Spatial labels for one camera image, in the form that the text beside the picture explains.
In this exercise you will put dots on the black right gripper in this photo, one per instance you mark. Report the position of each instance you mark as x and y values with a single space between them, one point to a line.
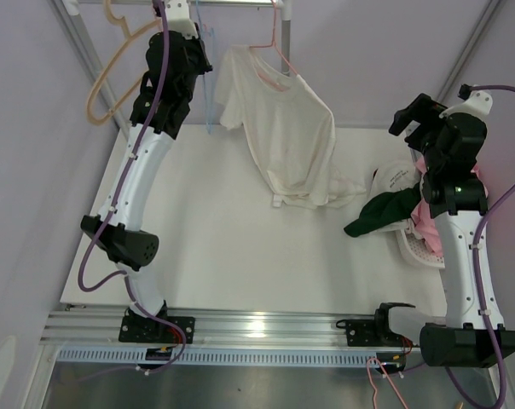
402 118

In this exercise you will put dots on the blue hanger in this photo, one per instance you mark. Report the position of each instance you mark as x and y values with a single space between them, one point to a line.
208 36

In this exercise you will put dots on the aluminium frame post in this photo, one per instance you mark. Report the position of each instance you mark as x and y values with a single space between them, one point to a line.
468 49
72 24

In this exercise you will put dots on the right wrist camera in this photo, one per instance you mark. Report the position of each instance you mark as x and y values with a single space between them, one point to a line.
476 103

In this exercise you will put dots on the aluminium frame post left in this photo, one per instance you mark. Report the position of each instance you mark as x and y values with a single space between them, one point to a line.
72 24

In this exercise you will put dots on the aluminium mounting rail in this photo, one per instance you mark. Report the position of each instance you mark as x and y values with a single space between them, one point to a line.
224 338

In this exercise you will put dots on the green and white t shirt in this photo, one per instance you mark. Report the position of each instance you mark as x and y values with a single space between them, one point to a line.
393 195

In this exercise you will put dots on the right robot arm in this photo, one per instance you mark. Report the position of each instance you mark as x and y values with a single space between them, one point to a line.
472 333

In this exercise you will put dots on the aluminium frame post right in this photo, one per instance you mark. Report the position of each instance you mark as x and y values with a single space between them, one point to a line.
468 49

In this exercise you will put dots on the pink hanger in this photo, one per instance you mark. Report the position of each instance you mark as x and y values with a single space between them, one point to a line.
277 44

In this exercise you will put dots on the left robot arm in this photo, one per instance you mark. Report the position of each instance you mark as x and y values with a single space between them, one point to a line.
165 92

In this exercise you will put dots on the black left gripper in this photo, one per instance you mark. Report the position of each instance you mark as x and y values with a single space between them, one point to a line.
195 44

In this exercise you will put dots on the white perforated basket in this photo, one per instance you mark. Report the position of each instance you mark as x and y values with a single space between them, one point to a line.
415 252

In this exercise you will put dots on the pink t shirt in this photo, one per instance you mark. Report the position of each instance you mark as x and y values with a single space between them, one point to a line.
424 225

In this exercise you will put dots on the metal clothes rack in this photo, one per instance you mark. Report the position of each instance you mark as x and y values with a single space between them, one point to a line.
102 104

